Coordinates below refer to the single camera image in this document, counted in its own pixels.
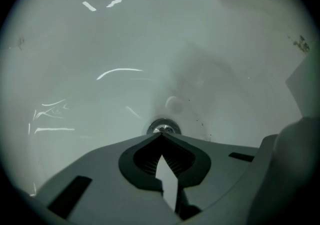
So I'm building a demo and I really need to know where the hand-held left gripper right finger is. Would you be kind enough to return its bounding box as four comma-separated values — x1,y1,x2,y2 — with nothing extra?
161,132,262,220

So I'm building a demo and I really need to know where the white oval bathtub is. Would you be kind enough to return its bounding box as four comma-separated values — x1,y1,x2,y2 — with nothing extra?
1,0,319,198

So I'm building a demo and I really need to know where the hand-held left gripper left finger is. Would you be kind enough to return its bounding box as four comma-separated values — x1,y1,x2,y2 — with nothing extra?
34,132,181,225

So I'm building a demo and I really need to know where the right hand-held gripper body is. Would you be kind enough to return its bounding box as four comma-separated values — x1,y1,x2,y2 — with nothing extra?
284,55,319,120

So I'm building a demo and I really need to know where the metal sink drain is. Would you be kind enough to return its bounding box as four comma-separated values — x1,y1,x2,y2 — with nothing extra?
146,117,182,135

